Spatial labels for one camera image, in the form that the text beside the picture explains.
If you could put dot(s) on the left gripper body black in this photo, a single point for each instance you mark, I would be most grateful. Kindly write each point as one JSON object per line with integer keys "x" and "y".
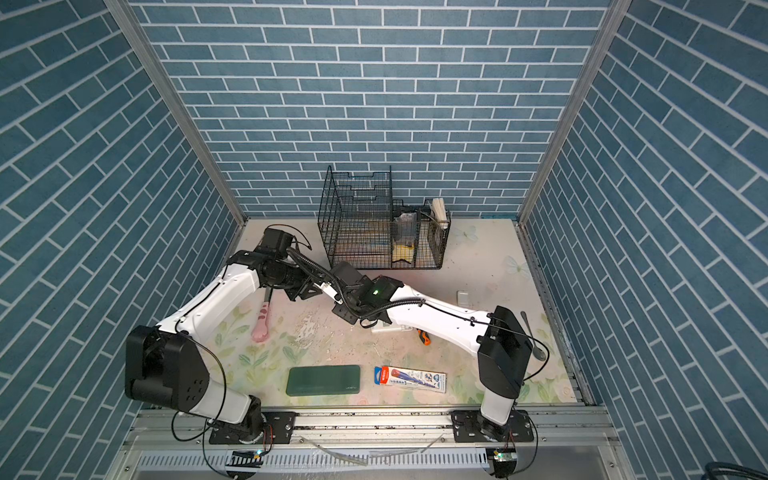
{"x": 297, "y": 280}

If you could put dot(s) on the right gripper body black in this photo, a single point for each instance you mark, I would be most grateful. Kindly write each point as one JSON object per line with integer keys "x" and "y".
{"x": 347, "y": 309}

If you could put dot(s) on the orange black screwdriver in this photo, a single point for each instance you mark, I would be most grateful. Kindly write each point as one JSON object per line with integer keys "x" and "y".
{"x": 424, "y": 337}

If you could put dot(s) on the white remote control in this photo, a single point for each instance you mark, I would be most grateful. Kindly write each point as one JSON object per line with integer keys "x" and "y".
{"x": 385, "y": 328}

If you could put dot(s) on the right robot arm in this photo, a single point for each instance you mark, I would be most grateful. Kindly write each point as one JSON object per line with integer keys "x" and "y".
{"x": 495, "y": 339}

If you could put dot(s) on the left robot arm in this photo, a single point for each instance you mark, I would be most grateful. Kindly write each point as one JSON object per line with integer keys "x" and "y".
{"x": 164, "y": 363}

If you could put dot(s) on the yellow item in basket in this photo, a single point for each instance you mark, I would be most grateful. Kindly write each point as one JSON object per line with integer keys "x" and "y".
{"x": 403, "y": 251}

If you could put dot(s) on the dark green rectangular case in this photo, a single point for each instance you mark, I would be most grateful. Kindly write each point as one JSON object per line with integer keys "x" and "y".
{"x": 323, "y": 380}

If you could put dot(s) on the toothpaste box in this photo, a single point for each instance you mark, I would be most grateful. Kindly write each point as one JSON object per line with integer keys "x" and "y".
{"x": 410, "y": 378}

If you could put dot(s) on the white block in basket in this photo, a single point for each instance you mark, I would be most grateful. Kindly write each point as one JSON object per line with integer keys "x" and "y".
{"x": 440, "y": 213}

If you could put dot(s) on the metal spoon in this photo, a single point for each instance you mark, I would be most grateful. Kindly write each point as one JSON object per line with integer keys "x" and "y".
{"x": 538, "y": 353}

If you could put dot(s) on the black wire mesh basket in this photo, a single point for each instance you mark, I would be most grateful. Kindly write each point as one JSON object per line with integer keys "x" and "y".
{"x": 359, "y": 219}

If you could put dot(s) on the pink handled scraper tool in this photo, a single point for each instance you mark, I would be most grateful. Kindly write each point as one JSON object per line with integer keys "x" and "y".
{"x": 260, "y": 332}

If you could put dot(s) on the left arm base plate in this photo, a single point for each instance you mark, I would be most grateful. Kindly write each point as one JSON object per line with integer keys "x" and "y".
{"x": 266, "y": 428}

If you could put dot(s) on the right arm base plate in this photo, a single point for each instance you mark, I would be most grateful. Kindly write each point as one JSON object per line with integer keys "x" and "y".
{"x": 469, "y": 426}

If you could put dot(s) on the aluminium front rail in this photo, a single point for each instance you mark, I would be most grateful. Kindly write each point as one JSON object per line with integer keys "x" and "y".
{"x": 404, "y": 427}

